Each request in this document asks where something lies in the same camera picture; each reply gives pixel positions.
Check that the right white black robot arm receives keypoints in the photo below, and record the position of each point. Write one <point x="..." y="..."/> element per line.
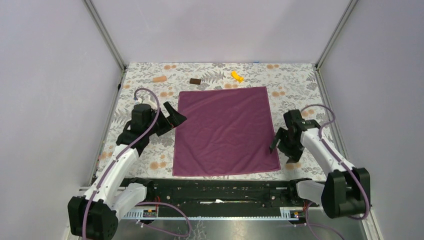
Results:
<point x="346" y="191"/>

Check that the white slotted cable duct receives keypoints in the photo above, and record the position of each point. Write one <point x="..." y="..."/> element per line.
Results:
<point x="150" y="214"/>

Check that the left aluminium frame post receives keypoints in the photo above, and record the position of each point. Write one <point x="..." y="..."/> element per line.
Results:
<point x="104" y="33"/>

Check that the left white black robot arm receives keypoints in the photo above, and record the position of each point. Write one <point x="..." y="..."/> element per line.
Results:
<point x="96" y="214"/>

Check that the purple cloth napkin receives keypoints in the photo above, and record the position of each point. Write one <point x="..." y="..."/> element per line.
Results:
<point x="227" y="132"/>

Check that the right aluminium frame post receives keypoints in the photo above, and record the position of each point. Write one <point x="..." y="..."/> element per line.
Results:
<point x="335" y="34"/>

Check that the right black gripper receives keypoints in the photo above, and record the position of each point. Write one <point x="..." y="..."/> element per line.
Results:
<point x="294" y="154"/>

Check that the yellow toy piece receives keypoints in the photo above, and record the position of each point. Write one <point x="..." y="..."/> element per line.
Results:
<point x="237" y="77"/>

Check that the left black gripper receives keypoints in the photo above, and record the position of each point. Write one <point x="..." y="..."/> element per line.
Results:
<point x="174" y="119"/>

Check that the brown toy block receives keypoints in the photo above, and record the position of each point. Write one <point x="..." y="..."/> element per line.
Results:
<point x="195" y="81"/>

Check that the orange toy block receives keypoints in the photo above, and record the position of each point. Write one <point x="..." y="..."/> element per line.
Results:
<point x="159" y="79"/>

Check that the aluminium frame post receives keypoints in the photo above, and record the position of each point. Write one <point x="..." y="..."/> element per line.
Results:
<point x="104" y="33"/>
<point x="335" y="34"/>

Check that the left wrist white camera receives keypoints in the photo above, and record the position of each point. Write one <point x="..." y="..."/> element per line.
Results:
<point x="147" y="100"/>

